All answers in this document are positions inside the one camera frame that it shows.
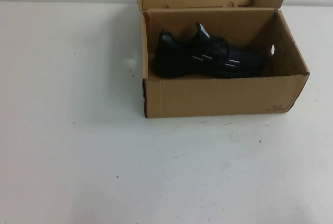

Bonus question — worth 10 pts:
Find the black knit sneaker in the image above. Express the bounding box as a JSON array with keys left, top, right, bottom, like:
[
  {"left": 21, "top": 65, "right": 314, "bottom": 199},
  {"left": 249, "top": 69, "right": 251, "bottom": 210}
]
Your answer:
[{"left": 150, "top": 22, "right": 267, "bottom": 80}]

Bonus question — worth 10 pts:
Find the brown cardboard shoe box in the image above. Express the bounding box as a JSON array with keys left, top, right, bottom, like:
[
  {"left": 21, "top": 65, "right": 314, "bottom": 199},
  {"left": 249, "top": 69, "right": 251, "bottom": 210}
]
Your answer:
[{"left": 135, "top": 0, "right": 310, "bottom": 120}]

